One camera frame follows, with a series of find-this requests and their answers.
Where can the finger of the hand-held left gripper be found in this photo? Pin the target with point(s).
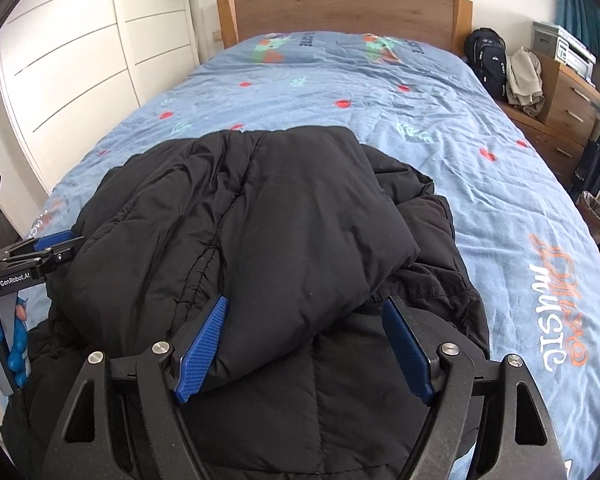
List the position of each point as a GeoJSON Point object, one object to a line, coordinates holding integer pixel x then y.
{"type": "Point", "coordinates": [55, 240]}
{"type": "Point", "coordinates": [62, 257]}

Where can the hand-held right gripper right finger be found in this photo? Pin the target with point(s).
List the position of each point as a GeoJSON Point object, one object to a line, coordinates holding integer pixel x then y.
{"type": "Point", "coordinates": [407, 355]}

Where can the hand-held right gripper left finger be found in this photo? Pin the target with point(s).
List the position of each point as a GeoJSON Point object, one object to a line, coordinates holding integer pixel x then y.
{"type": "Point", "coordinates": [202, 350]}

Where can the black puffer coat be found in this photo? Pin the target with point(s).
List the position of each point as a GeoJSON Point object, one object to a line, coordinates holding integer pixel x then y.
{"type": "Point", "coordinates": [290, 240]}

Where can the beige crumpled clothes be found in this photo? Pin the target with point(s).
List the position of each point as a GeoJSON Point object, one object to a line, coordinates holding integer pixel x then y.
{"type": "Point", "coordinates": [525, 82]}

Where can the blue white printed cloth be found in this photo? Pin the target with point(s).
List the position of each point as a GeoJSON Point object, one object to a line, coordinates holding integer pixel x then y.
{"type": "Point", "coordinates": [17, 345]}

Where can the white wardrobe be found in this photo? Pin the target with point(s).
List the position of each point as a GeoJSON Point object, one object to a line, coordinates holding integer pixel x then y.
{"type": "Point", "coordinates": [80, 70]}

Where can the bed with blue quilt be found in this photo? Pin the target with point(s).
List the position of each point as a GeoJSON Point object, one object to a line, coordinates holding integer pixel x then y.
{"type": "Point", "coordinates": [505, 200]}

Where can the wicker wastebasket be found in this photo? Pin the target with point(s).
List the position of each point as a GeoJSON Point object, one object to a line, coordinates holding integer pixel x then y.
{"type": "Point", "coordinates": [594, 210]}

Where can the dark blue bag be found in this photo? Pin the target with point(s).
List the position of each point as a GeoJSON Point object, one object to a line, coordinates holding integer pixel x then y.
{"type": "Point", "coordinates": [592, 170]}

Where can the wooden dresser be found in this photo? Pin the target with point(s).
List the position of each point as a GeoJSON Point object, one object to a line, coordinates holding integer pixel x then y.
{"type": "Point", "coordinates": [565, 115]}

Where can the black backpack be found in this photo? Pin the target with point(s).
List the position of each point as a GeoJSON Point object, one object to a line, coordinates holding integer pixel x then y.
{"type": "Point", "coordinates": [487, 62]}

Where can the white printer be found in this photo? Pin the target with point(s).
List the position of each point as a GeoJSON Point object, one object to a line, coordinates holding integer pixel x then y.
{"type": "Point", "coordinates": [575, 55]}

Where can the wooden headboard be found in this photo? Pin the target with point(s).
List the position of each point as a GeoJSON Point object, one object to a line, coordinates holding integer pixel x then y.
{"type": "Point", "coordinates": [345, 15]}

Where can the teal curtain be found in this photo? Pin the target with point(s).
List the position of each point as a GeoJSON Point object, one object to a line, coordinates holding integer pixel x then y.
{"type": "Point", "coordinates": [580, 10]}

